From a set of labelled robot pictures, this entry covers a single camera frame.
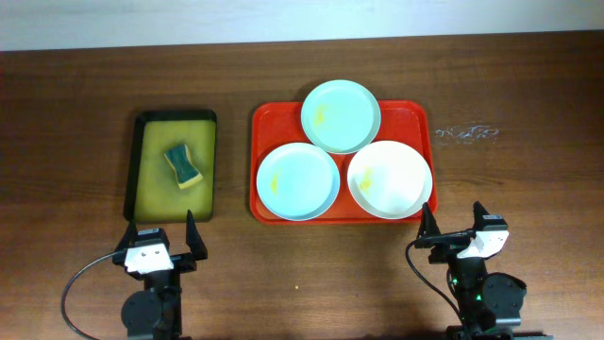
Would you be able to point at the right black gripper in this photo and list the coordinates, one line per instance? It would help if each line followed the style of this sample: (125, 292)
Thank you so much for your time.
(444, 246)

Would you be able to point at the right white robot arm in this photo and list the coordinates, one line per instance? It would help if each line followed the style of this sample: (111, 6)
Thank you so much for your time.
(487, 304)

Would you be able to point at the mint green plate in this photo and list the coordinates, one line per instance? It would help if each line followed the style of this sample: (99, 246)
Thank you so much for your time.
(340, 116)

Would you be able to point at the white cream plate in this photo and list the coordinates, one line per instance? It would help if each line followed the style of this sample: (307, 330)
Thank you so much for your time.
(389, 180)

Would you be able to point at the red plastic tray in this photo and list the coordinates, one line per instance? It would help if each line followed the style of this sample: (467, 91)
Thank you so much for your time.
(279, 123)

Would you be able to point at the light blue plate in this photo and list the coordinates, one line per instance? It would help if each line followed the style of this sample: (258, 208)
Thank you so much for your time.
(298, 182)

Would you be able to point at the black tray with yellow liquid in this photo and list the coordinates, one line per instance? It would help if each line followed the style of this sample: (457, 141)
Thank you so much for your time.
(153, 194)

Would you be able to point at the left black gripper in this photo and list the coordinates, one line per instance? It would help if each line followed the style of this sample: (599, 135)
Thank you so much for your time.
(184, 261)

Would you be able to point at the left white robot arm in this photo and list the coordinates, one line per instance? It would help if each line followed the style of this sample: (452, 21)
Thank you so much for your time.
(155, 312)

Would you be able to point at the green yellow sponge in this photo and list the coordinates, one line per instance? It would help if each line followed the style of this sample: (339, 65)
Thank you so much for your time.
(180, 160)

